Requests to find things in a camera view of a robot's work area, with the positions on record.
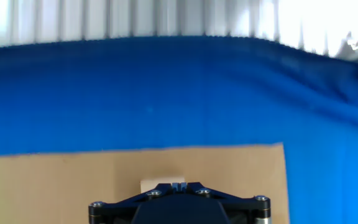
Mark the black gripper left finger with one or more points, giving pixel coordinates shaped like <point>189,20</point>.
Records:
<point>113,211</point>

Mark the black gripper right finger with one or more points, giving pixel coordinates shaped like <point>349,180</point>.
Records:
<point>247,211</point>

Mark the small wooden block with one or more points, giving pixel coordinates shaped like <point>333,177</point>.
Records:
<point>149,185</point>

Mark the blue mountain print cloth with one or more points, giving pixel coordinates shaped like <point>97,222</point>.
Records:
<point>166,93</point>

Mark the brown cardboard sheet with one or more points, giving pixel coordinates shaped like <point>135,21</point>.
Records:
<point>57,186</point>

